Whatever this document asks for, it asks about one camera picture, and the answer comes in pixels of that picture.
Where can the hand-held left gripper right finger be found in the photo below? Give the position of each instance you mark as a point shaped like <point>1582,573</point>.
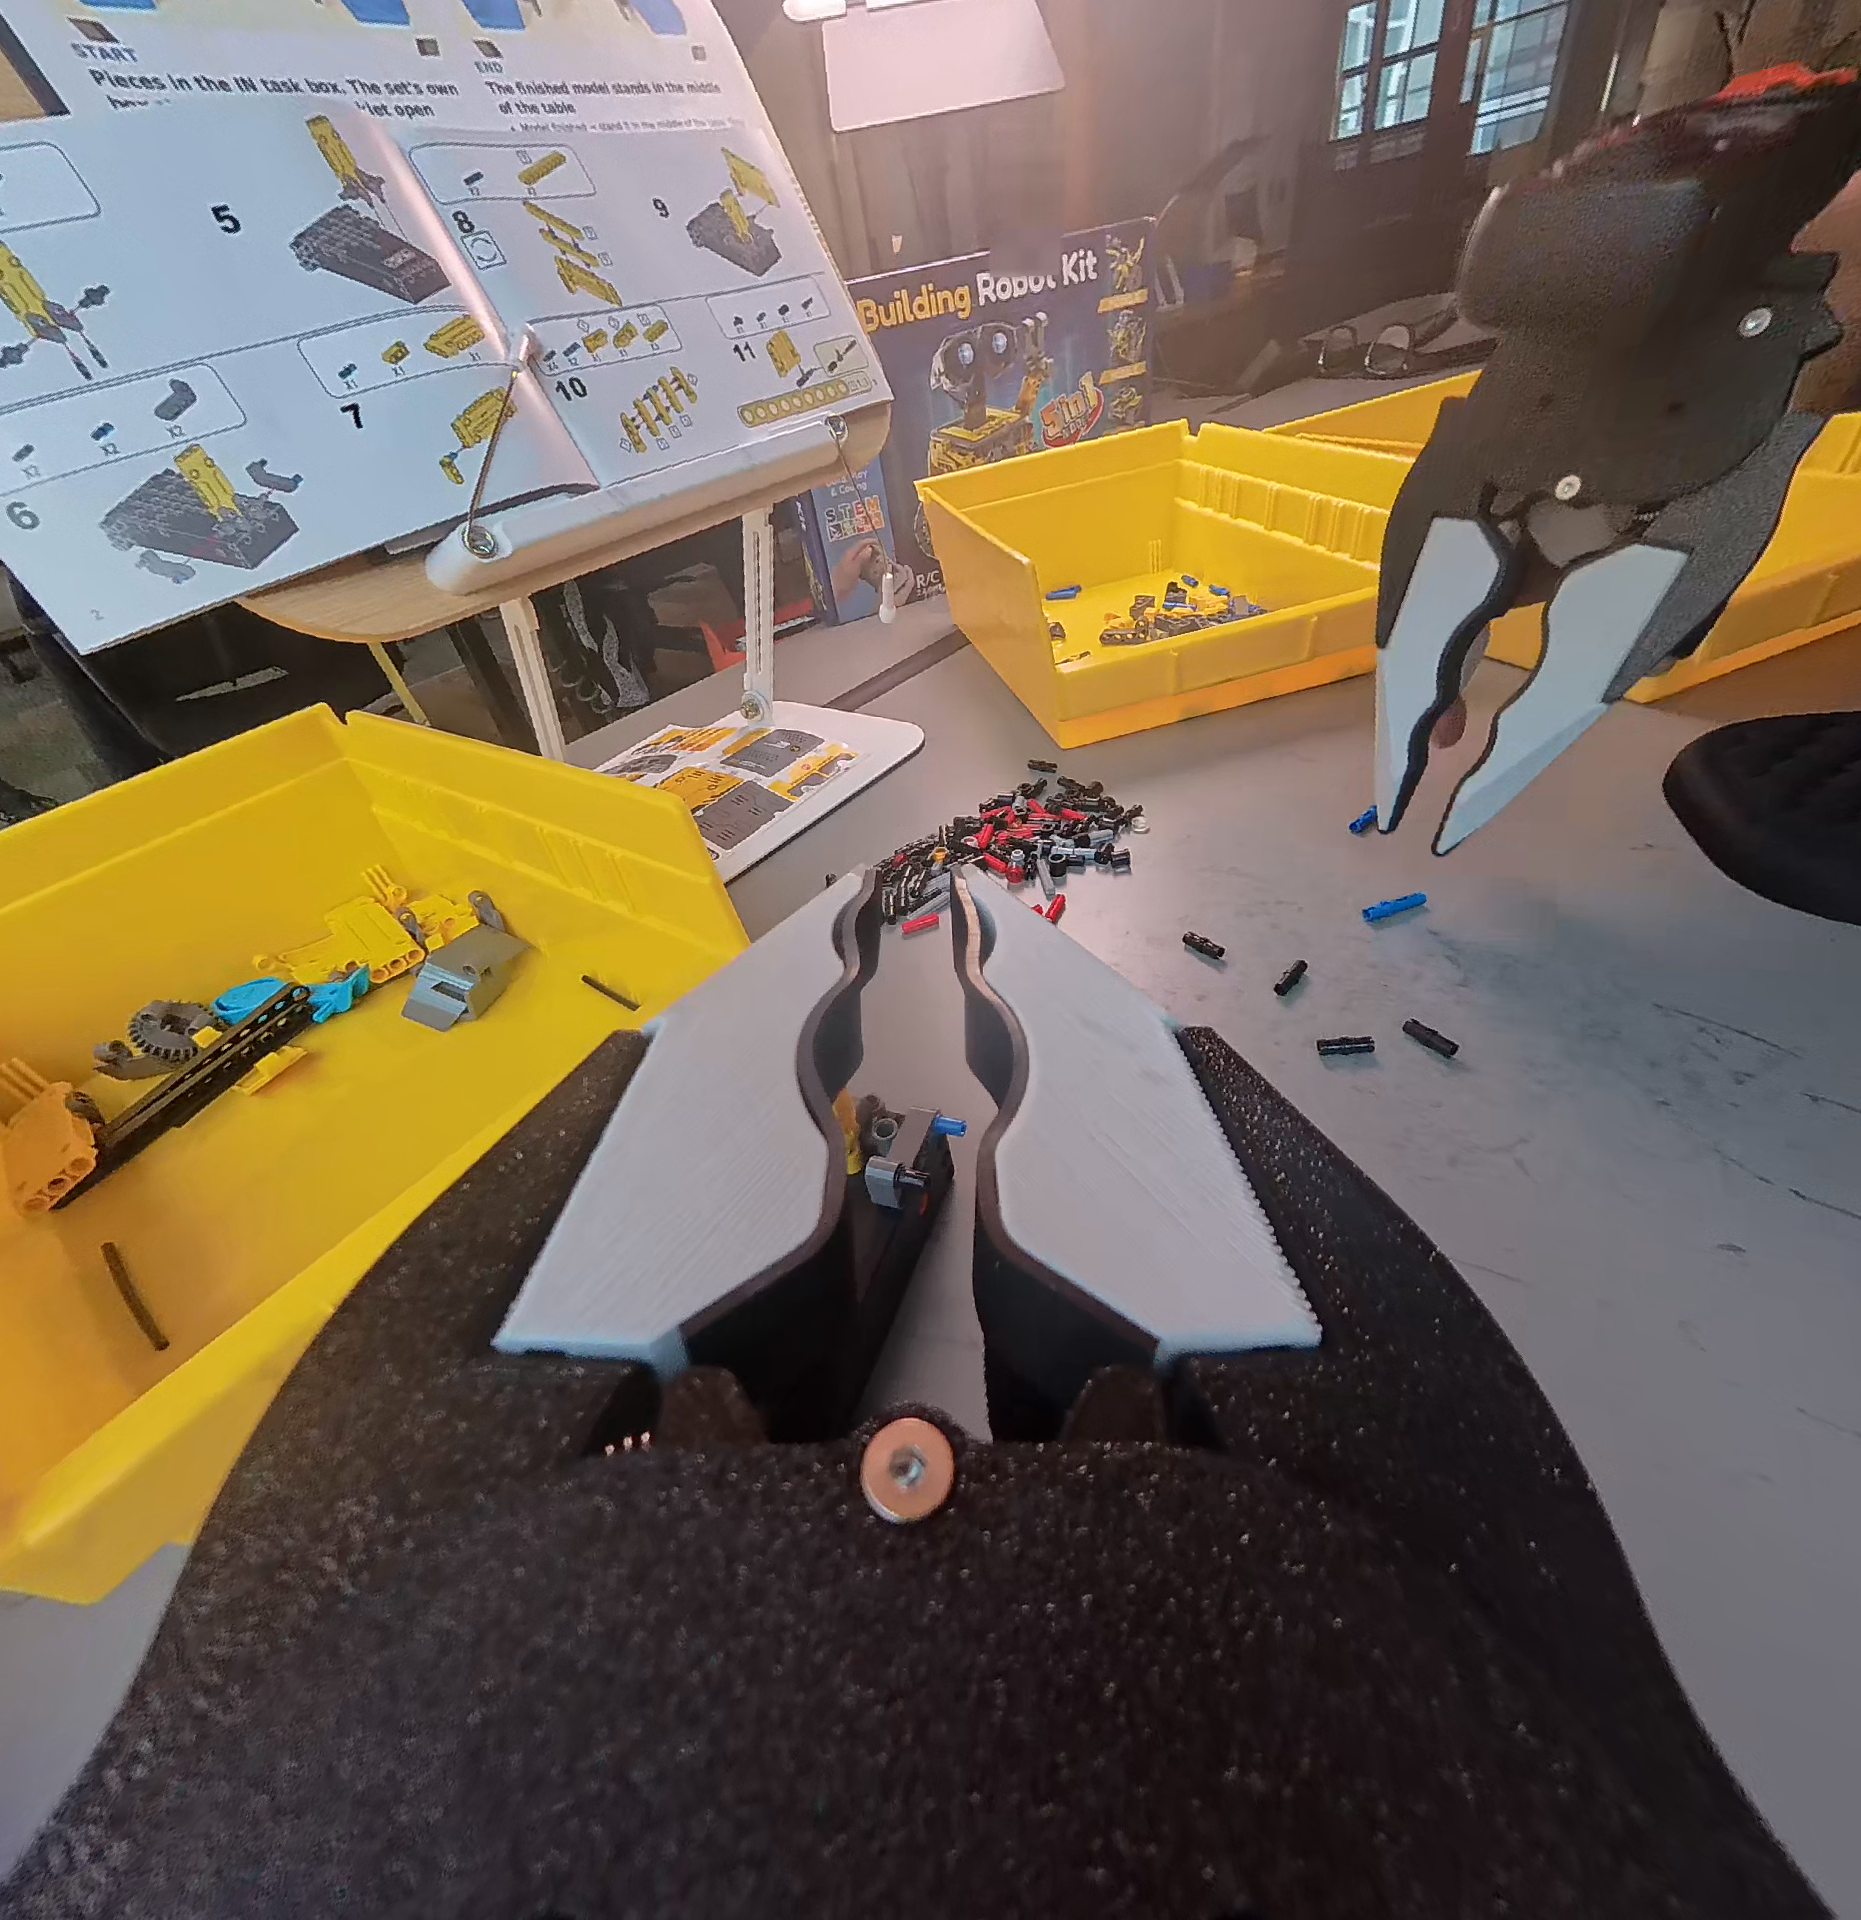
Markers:
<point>1140,1185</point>

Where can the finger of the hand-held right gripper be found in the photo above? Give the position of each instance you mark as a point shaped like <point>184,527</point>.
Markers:
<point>1582,659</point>
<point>1416,630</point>

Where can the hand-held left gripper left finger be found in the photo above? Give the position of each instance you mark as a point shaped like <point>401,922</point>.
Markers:
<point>690,1185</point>

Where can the black and yellow lego model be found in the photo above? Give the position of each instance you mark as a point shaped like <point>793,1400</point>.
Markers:
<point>900,1170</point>

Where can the yellow plastic bin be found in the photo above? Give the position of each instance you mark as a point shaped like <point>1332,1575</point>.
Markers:
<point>1830,524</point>
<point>345,1200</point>
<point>1171,697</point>

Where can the heap of mixed lego pieces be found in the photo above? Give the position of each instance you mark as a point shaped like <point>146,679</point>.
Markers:
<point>1156,616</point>

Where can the pile of small lego pins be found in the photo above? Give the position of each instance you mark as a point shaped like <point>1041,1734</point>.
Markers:
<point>1005,841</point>

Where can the short black lego axle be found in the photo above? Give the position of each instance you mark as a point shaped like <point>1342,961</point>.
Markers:
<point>610,992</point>

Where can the grey lego panel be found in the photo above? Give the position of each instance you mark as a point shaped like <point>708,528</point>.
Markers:
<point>465,975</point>

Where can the cyan lego piece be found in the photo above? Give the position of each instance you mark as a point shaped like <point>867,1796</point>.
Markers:
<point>255,997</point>

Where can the long black lego beam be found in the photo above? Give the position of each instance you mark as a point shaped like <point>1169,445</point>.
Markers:
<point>179,1095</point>

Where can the dark lego gear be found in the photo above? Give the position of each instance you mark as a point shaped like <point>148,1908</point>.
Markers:
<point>158,1036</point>

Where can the thin black lego axle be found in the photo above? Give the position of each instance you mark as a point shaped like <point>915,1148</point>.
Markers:
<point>131,1293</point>

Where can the yellow lego block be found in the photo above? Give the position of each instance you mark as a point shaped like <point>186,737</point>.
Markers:
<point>45,1155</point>

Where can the person's right hand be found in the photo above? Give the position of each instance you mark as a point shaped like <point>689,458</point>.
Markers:
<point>1860,298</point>

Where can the black mesh pad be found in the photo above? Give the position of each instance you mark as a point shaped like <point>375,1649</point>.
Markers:
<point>1800,809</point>

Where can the dark framed window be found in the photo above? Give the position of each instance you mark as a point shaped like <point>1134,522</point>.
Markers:
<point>1447,75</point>

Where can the sticker sheet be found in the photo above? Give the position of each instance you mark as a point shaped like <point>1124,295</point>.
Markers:
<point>734,795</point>

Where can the blue building kit box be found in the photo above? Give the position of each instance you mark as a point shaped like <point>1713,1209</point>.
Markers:
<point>1021,346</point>

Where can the white board panel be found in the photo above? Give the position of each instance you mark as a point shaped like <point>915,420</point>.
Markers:
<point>946,67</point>

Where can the open instruction booklet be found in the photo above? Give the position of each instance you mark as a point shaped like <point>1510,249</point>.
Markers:
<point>270,374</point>

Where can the printed task sheet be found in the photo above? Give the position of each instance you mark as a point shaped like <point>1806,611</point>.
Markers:
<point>420,44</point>

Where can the yellow lego frame piece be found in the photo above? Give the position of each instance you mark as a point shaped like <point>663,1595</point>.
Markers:
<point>367,944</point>

